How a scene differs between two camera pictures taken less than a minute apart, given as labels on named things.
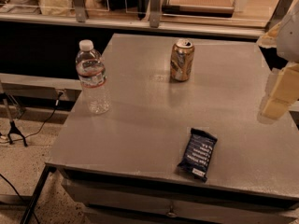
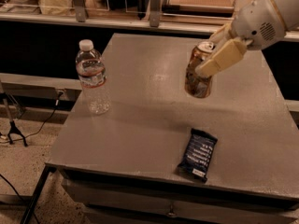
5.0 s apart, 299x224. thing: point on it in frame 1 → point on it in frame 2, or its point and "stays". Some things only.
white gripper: x=289 y=37 → x=256 y=21
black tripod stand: x=12 y=126 stays
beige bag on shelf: x=55 y=0 stays
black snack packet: x=197 y=154 stays
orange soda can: x=181 y=60 → x=195 y=85
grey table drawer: x=118 y=203 stays
